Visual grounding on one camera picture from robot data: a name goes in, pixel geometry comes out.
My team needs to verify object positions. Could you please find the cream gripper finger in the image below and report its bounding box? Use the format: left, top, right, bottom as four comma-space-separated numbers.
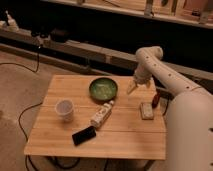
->
146, 82, 151, 88
127, 82, 138, 94

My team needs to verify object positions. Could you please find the white sponge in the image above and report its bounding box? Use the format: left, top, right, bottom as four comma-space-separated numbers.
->
140, 103, 154, 120

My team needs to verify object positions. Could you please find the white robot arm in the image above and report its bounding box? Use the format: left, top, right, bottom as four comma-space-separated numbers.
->
127, 46, 213, 171

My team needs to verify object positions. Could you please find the green ceramic bowl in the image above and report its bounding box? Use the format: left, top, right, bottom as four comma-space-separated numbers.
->
89, 77, 118, 101

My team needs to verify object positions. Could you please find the white plastic bottle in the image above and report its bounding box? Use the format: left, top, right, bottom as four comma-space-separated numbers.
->
90, 100, 114, 128

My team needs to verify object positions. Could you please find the wooden table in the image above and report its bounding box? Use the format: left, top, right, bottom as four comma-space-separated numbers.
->
24, 75, 166, 160

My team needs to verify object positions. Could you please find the black rectangular phone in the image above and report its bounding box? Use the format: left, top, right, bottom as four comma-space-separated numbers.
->
72, 126, 96, 146

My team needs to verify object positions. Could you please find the clear plastic cup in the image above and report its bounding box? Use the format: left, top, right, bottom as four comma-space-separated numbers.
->
55, 99, 74, 122

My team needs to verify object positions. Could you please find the dark round object on ledge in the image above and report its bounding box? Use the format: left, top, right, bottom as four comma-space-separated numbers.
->
50, 29, 69, 43

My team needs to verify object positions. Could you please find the white spray bottle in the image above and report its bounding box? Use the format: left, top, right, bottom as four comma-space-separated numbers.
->
5, 11, 19, 31

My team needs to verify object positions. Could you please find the red handled tool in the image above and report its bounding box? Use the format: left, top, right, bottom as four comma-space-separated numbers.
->
152, 93, 160, 108

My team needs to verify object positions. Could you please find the black floor cable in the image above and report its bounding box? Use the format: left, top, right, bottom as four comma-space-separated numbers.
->
0, 46, 81, 171

